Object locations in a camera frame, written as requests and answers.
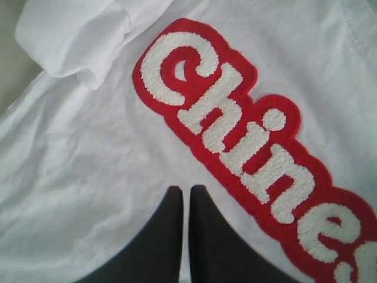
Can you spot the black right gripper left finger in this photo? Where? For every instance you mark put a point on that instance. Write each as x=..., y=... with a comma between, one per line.
x=154, y=254

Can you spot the white t-shirt red print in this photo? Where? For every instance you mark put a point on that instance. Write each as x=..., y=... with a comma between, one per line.
x=271, y=105

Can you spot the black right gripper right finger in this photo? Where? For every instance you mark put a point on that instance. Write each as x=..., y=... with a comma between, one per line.
x=217, y=253

